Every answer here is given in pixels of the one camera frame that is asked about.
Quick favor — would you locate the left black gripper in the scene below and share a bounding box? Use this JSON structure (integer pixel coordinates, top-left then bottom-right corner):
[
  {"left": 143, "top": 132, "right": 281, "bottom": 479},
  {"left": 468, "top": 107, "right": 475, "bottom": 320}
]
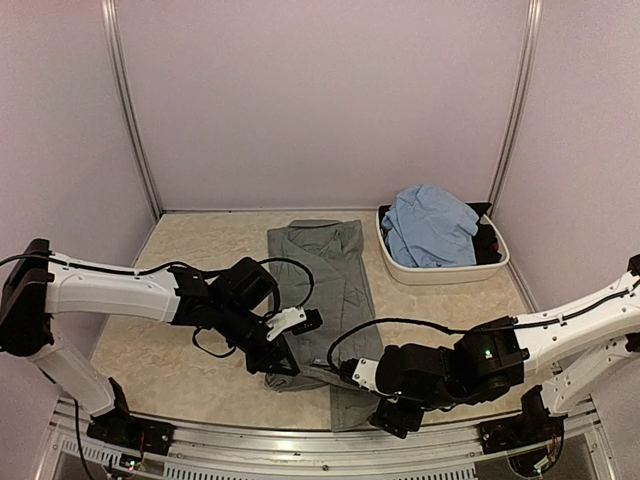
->
[{"left": 215, "top": 300, "right": 300, "bottom": 375}]

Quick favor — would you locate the grey long sleeve shirt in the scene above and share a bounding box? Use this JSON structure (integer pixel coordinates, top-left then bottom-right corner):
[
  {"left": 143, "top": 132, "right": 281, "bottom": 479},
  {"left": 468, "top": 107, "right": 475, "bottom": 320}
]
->
[{"left": 265, "top": 220, "right": 378, "bottom": 432}]

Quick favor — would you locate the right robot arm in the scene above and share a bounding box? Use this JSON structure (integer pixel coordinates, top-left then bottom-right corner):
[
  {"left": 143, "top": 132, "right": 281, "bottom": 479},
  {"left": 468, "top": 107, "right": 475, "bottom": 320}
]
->
[{"left": 357, "top": 256, "right": 639, "bottom": 445}]

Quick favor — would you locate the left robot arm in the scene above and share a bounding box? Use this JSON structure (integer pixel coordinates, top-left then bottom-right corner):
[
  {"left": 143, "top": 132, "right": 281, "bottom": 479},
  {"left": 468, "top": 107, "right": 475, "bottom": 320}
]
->
[{"left": 1, "top": 239, "right": 307, "bottom": 445}]

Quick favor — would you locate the white plastic bin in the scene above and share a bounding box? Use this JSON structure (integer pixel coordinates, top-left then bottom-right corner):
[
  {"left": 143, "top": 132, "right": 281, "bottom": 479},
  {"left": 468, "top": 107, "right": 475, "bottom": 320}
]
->
[{"left": 376, "top": 205, "right": 510, "bottom": 286}]

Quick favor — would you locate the light blue shirt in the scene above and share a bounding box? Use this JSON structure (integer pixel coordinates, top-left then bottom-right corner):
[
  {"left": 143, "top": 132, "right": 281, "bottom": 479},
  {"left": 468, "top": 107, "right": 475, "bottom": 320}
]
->
[{"left": 381, "top": 185, "right": 479, "bottom": 268}]

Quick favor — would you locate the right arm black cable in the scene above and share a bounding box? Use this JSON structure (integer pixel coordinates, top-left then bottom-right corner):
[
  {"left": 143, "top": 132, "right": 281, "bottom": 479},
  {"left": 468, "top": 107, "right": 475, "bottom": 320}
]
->
[{"left": 326, "top": 284, "right": 640, "bottom": 386}]

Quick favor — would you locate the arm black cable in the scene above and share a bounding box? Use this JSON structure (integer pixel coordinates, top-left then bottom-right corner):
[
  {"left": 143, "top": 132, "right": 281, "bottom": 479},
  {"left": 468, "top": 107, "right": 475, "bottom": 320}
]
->
[
  {"left": 0, "top": 254, "right": 317, "bottom": 354},
  {"left": 326, "top": 284, "right": 640, "bottom": 386}
]

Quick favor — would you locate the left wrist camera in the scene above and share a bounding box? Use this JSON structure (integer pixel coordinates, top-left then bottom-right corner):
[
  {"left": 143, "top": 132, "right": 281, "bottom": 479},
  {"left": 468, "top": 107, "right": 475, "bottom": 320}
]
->
[{"left": 266, "top": 307, "right": 323, "bottom": 342}]

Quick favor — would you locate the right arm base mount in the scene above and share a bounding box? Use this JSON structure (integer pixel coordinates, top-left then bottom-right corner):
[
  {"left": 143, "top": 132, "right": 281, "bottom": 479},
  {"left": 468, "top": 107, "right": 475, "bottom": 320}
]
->
[{"left": 477, "top": 413, "right": 565, "bottom": 455}]

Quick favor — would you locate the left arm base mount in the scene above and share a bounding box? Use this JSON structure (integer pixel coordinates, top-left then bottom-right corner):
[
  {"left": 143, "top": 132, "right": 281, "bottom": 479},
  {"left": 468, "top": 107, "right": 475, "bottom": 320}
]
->
[{"left": 87, "top": 412, "right": 175, "bottom": 456}]

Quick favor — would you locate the front aluminium rail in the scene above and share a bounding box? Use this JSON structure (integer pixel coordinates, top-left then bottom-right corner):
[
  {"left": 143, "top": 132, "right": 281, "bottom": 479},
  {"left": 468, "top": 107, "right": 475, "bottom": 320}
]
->
[{"left": 47, "top": 394, "right": 601, "bottom": 480}]

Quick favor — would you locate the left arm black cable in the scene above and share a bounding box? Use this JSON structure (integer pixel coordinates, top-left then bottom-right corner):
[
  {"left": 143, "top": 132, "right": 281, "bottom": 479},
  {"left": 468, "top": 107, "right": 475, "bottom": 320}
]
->
[{"left": 0, "top": 254, "right": 317, "bottom": 354}]

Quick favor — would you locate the left aluminium frame post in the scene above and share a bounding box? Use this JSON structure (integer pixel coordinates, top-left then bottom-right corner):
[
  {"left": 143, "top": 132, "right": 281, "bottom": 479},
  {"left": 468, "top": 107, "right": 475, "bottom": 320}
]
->
[{"left": 100, "top": 0, "right": 164, "bottom": 222}]

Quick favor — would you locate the aluminium frame post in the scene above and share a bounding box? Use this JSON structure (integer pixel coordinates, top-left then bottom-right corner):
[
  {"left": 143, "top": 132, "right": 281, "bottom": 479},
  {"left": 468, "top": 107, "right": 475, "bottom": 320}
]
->
[
  {"left": 488, "top": 0, "right": 544, "bottom": 211},
  {"left": 100, "top": 0, "right": 164, "bottom": 222}
]

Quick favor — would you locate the right aluminium frame post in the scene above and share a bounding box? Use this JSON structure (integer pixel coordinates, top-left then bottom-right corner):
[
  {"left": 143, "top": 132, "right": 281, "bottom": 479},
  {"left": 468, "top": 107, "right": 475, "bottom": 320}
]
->
[{"left": 488, "top": 0, "right": 544, "bottom": 211}]

